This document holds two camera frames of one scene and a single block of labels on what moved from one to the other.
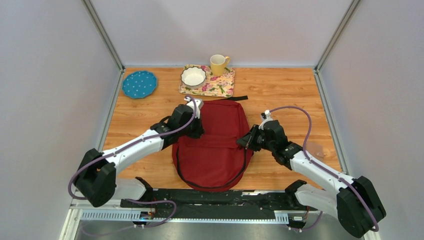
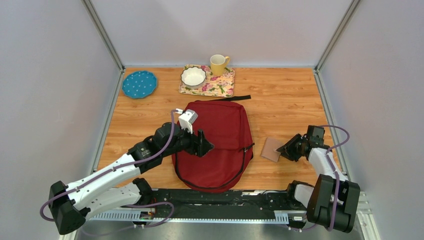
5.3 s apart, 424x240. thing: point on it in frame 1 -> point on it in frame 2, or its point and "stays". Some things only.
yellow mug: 218,63 stays
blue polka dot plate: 139,84 stays
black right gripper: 248,141 -> 286,150
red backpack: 214,161 stays
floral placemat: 222,85 stays
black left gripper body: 193,130 -> 186,142
